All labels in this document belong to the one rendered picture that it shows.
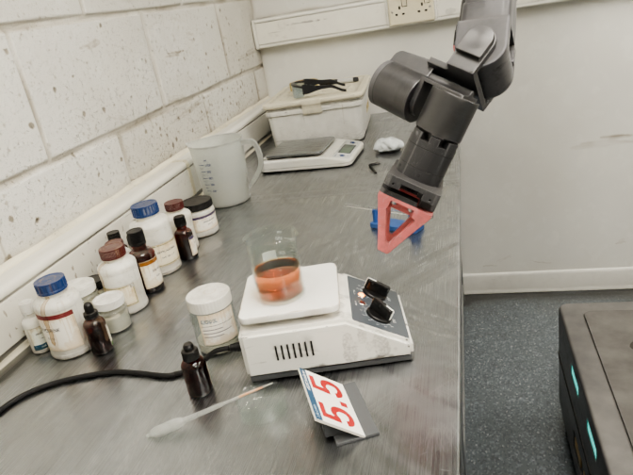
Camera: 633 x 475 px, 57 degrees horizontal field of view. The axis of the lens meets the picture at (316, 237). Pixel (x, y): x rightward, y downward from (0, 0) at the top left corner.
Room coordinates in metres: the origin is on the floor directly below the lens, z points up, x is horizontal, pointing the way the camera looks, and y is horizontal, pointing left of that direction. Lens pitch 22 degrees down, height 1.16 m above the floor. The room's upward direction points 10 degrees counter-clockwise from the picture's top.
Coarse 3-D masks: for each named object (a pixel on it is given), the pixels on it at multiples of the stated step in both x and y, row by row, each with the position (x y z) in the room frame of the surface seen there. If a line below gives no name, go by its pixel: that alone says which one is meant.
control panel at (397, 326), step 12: (348, 276) 0.69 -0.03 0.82; (360, 288) 0.67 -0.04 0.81; (360, 300) 0.64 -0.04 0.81; (372, 300) 0.65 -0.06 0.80; (396, 300) 0.67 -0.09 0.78; (360, 312) 0.60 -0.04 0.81; (396, 312) 0.63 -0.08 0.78; (372, 324) 0.58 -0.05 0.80; (384, 324) 0.59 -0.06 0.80; (396, 324) 0.60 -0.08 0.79; (408, 336) 0.58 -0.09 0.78
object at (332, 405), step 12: (312, 384) 0.52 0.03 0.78; (324, 384) 0.53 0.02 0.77; (336, 384) 0.54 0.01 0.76; (324, 396) 0.50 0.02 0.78; (336, 396) 0.51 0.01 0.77; (324, 408) 0.48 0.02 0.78; (336, 408) 0.49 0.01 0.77; (348, 408) 0.50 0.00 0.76; (336, 420) 0.46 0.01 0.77; (348, 420) 0.47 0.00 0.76
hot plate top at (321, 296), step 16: (304, 272) 0.68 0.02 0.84; (320, 272) 0.67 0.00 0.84; (336, 272) 0.67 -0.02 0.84; (320, 288) 0.63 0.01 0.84; (336, 288) 0.62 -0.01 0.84; (256, 304) 0.62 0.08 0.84; (288, 304) 0.60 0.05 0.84; (304, 304) 0.60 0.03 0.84; (320, 304) 0.59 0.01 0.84; (336, 304) 0.58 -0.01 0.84; (240, 320) 0.59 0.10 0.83; (256, 320) 0.59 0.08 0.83; (272, 320) 0.59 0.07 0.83
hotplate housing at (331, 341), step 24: (336, 312) 0.60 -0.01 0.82; (240, 336) 0.59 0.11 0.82; (264, 336) 0.58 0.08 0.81; (288, 336) 0.58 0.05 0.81; (312, 336) 0.58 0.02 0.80; (336, 336) 0.58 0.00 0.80; (360, 336) 0.57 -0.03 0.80; (384, 336) 0.57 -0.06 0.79; (264, 360) 0.58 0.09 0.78; (288, 360) 0.58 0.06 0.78; (312, 360) 0.58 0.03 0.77; (336, 360) 0.58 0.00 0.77; (360, 360) 0.57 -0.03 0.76; (384, 360) 0.58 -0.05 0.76
